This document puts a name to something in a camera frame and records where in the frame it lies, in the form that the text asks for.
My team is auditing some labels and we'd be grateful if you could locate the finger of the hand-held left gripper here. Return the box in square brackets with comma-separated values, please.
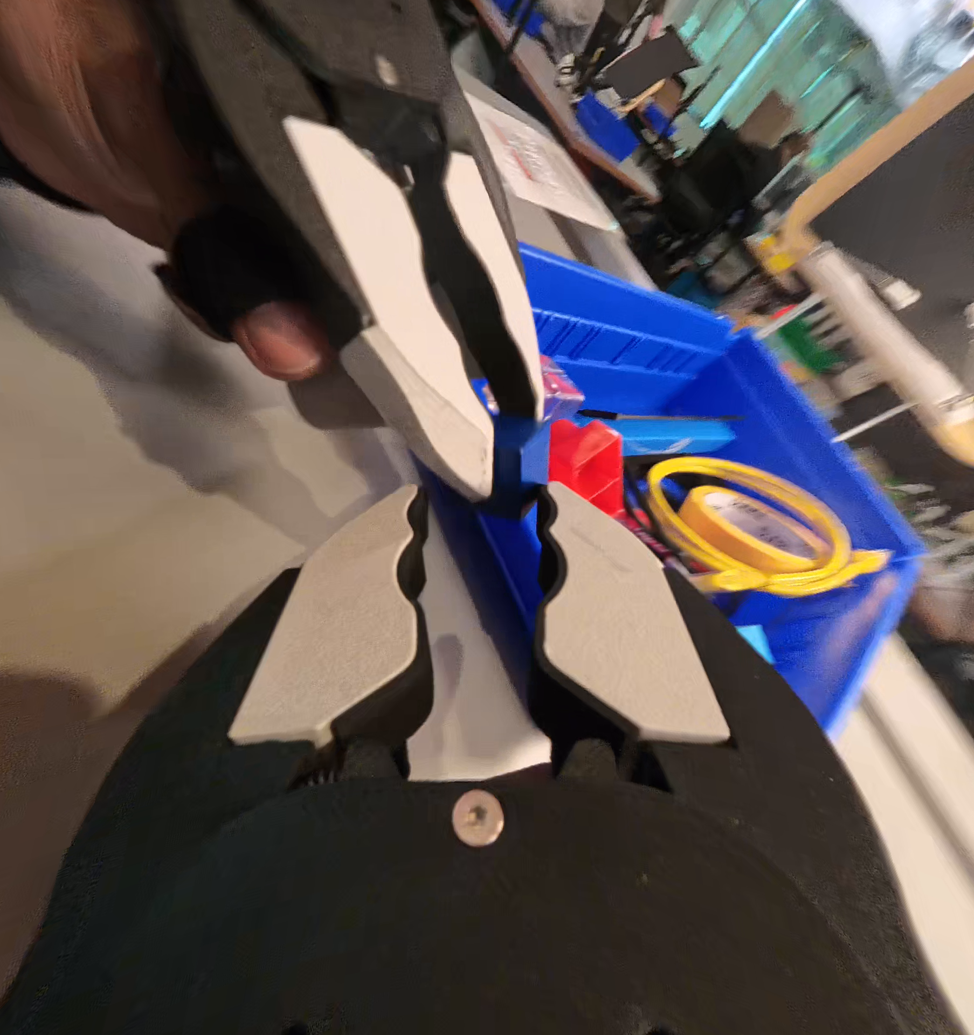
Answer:
[283, 115, 498, 504]
[408, 150, 548, 427]

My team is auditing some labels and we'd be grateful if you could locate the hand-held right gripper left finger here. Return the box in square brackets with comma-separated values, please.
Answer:
[226, 484, 435, 749]

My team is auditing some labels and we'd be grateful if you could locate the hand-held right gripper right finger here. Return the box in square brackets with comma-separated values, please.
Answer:
[531, 481, 732, 747]

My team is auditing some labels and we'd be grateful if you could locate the yellow masking tape roll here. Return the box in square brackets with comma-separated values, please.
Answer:
[679, 484, 829, 577]

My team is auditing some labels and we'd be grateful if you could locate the yellow ethernet cable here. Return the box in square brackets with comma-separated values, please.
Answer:
[645, 455, 894, 599]

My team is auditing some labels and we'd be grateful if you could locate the large blue storage bin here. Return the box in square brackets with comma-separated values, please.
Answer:
[416, 241, 926, 739]

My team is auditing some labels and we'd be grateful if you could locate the dark blue wooden block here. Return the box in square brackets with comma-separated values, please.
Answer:
[487, 416, 554, 520]

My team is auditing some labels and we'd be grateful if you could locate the person's left hand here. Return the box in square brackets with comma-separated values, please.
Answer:
[0, 0, 331, 383]

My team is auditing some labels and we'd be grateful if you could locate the printed paper sheet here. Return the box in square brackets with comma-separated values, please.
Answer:
[464, 91, 619, 233]

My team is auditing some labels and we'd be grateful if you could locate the clear acrylic block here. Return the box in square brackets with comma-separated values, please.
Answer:
[537, 362, 586, 422]

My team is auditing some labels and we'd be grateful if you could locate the small blue bin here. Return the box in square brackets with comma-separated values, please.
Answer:
[576, 93, 641, 158]

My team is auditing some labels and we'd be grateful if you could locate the hollow red plastic block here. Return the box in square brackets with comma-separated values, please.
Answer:
[548, 419, 625, 517]

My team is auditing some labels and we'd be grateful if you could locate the grey desk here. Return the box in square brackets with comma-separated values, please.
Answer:
[469, 0, 663, 203]

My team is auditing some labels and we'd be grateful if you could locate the long light blue box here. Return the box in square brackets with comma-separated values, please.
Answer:
[579, 412, 740, 456]

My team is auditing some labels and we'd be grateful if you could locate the white metal leg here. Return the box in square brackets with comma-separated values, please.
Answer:
[806, 246, 974, 433]

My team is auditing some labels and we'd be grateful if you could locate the black wood-edged panel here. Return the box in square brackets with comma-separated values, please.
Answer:
[778, 65, 974, 474]

